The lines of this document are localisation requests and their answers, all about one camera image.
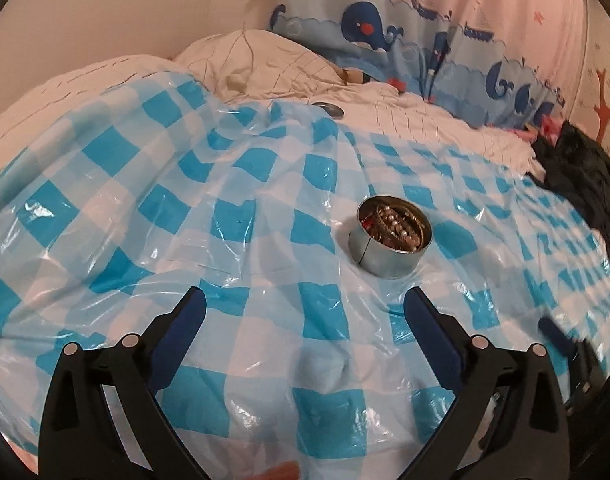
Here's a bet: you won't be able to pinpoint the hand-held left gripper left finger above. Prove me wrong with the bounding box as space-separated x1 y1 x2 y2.
38 286 208 480

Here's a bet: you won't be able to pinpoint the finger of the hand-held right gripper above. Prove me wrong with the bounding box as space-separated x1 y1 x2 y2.
537 316 598 381

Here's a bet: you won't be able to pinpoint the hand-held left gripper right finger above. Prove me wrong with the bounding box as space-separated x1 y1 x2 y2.
404 287 570 480

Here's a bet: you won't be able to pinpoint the round metal tin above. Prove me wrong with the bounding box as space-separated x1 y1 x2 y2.
348 196 434 278

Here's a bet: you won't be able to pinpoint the pile of mixed bracelets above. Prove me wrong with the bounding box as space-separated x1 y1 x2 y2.
357 200 428 254

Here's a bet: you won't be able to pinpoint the blue white checkered plastic sheet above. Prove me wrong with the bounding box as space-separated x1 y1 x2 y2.
0 72 610 480

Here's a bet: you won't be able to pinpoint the dark clothes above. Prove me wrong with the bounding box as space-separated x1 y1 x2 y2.
530 120 610 257

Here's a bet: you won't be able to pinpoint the pink cloth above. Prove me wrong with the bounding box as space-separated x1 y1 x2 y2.
515 114 566 144

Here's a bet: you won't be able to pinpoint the white quilt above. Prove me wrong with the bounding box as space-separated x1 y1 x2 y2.
0 55 536 176

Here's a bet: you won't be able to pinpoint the beige striped pillow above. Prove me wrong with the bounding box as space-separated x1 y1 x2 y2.
174 29 346 102

